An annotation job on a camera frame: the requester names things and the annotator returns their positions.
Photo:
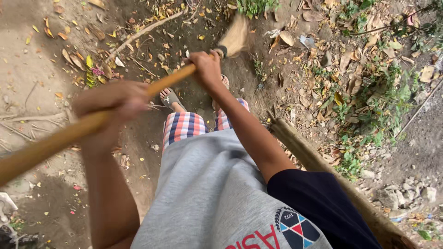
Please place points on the grey slide sandal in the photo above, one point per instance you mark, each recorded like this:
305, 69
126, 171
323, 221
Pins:
170, 98
225, 83

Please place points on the person's right hand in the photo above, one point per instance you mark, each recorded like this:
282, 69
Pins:
207, 69

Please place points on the plaid checkered shorts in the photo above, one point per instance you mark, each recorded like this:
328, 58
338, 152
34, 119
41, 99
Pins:
187, 126

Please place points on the heap of dry leaves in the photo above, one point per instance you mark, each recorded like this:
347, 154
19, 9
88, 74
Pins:
349, 69

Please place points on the person's right fingers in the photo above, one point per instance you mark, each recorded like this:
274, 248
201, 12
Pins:
200, 58

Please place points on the yellow green leafy twig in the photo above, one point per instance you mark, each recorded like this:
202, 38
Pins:
90, 71

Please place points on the long dry fallen branch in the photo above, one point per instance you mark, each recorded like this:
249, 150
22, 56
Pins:
142, 33

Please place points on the pile of grey stones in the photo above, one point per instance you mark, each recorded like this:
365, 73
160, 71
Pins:
405, 195

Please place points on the person's left fingers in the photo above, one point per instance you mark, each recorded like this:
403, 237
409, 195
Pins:
133, 100

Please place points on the person's left hand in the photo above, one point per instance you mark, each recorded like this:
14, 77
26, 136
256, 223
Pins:
110, 100

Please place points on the grey printed t-shirt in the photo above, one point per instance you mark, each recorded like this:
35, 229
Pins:
214, 193

